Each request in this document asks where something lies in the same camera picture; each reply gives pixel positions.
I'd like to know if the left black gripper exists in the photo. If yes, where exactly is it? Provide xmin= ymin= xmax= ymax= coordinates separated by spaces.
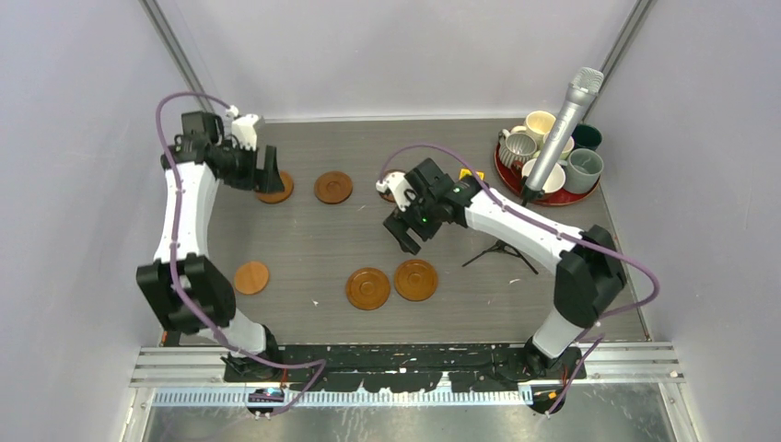
xmin=218 ymin=140 xmax=284 ymax=194

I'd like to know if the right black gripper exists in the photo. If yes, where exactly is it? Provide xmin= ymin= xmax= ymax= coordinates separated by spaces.
xmin=383 ymin=192 xmax=442 ymax=255

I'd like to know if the dark ringed wooden coaster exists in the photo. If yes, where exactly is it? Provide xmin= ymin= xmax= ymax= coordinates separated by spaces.
xmin=393 ymin=260 xmax=438 ymax=302

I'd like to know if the yellow toy brick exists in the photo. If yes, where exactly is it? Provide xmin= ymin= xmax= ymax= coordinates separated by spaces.
xmin=459 ymin=169 xmax=484 ymax=180

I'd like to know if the light wooden coaster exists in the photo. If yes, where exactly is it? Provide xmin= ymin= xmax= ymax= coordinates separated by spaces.
xmin=234 ymin=261 xmax=270 ymax=296

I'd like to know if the black microphone tripod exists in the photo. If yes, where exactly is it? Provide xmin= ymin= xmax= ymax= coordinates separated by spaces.
xmin=462 ymin=239 xmax=540 ymax=275

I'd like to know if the red round tray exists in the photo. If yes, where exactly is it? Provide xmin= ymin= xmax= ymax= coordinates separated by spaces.
xmin=494 ymin=143 xmax=600 ymax=207

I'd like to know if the grey ribbed cup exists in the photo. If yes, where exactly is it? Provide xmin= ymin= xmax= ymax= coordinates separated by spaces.
xmin=498 ymin=126 xmax=537 ymax=168

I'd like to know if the cream mug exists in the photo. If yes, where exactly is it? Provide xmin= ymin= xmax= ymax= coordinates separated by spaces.
xmin=509 ymin=110 xmax=556 ymax=147

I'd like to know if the silver microphone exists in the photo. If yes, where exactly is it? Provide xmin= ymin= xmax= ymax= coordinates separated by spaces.
xmin=521 ymin=67 xmax=605 ymax=205

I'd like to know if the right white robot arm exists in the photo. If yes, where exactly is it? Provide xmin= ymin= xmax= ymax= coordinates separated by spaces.
xmin=375 ymin=158 xmax=627 ymax=378

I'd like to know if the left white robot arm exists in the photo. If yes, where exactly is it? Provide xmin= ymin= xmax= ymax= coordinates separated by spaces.
xmin=135 ymin=107 xmax=285 ymax=381

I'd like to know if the white bowl cup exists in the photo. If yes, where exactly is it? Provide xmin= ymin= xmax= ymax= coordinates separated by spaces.
xmin=521 ymin=158 xmax=566 ymax=196

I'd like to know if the pale green cup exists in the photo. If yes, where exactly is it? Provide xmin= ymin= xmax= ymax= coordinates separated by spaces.
xmin=541 ymin=134 xmax=575 ymax=160

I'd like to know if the dark green cup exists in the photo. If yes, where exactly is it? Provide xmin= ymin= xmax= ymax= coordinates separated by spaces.
xmin=572 ymin=123 xmax=603 ymax=151

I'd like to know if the grey green mug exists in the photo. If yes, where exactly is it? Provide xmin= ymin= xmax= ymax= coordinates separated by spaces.
xmin=564 ymin=148 xmax=604 ymax=194

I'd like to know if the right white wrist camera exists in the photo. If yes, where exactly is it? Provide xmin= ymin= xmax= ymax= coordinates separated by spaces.
xmin=375 ymin=173 xmax=418 ymax=212

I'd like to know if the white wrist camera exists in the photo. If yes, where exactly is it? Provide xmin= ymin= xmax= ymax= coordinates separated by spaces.
xmin=375 ymin=173 xmax=418 ymax=212
xmin=226 ymin=105 xmax=265 ymax=151

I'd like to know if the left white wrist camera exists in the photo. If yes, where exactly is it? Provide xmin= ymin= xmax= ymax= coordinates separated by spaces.
xmin=226 ymin=105 xmax=265 ymax=151

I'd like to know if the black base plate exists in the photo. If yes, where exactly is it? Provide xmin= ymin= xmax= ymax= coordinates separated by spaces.
xmin=221 ymin=343 xmax=582 ymax=393

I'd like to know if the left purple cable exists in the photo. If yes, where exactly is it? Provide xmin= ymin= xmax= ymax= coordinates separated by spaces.
xmin=155 ymin=91 xmax=328 ymax=417

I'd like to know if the purple cable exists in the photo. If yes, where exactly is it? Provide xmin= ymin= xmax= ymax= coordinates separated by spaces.
xmin=155 ymin=91 xmax=328 ymax=417
xmin=379 ymin=143 xmax=661 ymax=416

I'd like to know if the aluminium frame rail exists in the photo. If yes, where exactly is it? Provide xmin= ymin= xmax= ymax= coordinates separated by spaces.
xmin=131 ymin=342 xmax=684 ymax=411

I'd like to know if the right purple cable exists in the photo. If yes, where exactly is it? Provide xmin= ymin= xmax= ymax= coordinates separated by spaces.
xmin=379 ymin=143 xmax=661 ymax=416

